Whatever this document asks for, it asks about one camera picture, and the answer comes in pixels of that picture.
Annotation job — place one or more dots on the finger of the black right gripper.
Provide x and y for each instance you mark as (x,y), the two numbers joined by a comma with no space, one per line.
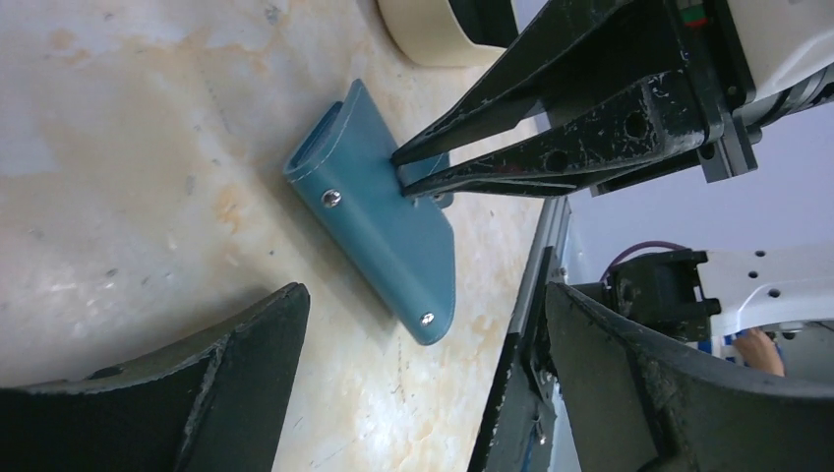
(571,57)

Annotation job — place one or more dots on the aluminium frame rail front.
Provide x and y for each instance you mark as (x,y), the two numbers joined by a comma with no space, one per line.
(551,231)

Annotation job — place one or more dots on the blue card holder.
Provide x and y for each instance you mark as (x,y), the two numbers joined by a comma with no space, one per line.
(402,246)

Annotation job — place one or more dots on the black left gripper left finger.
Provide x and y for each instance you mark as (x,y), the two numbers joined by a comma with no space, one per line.
(213,401)

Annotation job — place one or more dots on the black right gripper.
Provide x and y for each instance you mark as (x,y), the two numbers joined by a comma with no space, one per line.
(759,60)

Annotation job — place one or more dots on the gold oval tray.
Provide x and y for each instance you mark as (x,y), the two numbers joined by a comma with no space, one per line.
(450,33)

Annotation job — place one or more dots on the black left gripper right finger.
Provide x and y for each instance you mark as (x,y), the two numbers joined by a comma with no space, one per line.
(638,400)

